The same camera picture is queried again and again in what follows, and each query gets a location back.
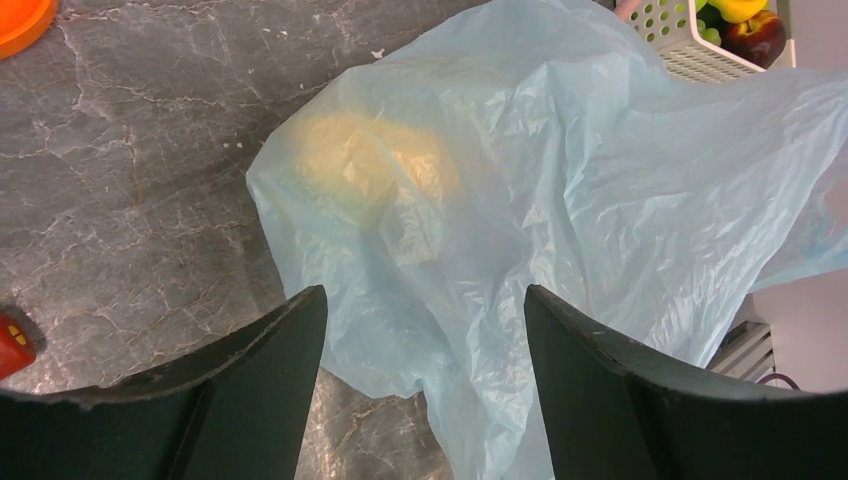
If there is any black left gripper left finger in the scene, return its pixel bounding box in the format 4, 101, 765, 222
1, 285, 328, 479

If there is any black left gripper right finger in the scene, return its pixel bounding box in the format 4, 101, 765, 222
524, 285, 847, 479

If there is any light blue plastic bag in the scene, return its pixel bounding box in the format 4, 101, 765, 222
246, 1, 847, 479

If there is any yellow fake banana bunch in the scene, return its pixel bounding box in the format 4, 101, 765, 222
707, 0, 769, 24

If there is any yellow fake fruit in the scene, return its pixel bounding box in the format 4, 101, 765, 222
289, 113, 460, 203

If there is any white perforated plastic basket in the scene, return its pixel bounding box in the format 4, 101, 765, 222
614, 1, 797, 83

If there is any orange arch block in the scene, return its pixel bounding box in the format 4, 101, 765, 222
1, 0, 59, 59

